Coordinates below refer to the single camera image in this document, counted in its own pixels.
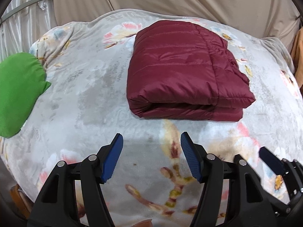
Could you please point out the grey curtain rail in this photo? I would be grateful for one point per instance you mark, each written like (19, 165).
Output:
(26, 4)

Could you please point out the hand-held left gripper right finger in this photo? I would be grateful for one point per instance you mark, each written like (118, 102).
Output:
(192, 160)

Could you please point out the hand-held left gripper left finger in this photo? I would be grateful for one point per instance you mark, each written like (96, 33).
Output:
(111, 160)

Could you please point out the brown wooden furniture piece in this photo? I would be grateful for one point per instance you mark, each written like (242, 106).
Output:
(20, 198)

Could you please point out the white curtain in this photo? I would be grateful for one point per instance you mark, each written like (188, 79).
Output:
(23, 28)

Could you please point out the tan cloth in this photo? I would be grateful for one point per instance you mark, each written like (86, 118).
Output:
(298, 49)

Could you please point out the floral fleece blanket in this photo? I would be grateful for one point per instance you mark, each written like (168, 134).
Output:
(82, 94)

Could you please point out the maroon puffer jacket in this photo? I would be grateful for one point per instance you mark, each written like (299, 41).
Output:
(180, 71)

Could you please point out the green pillow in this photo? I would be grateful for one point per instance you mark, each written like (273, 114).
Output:
(19, 89)

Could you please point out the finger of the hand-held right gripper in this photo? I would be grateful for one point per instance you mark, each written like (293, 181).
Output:
(272, 162)

